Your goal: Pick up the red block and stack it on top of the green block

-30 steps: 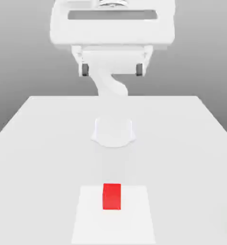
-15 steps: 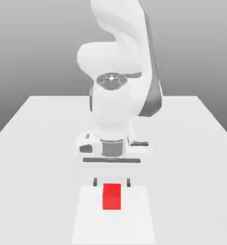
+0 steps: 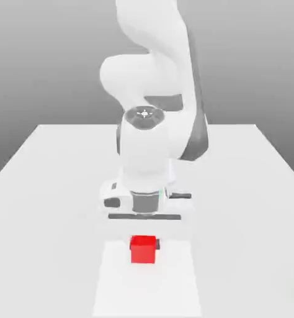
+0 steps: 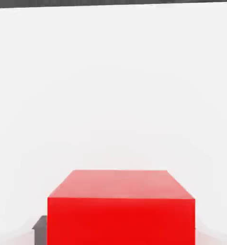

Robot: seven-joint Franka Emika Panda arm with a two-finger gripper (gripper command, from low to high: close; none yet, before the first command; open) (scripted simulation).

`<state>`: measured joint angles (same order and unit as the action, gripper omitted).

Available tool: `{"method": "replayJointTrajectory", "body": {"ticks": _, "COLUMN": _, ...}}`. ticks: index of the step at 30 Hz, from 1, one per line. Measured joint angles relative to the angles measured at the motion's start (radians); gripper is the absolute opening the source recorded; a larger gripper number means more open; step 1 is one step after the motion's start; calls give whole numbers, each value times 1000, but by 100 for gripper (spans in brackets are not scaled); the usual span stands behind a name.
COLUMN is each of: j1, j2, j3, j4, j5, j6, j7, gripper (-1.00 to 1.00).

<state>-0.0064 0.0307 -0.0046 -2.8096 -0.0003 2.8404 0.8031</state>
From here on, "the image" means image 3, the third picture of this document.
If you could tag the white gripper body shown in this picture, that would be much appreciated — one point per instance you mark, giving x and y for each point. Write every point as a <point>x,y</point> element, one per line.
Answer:
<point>144,217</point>

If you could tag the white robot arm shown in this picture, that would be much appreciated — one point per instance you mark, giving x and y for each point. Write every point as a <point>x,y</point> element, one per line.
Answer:
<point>147,151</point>

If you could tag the small red cube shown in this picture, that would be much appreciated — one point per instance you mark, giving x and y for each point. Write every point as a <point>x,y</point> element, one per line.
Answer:
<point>143,250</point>

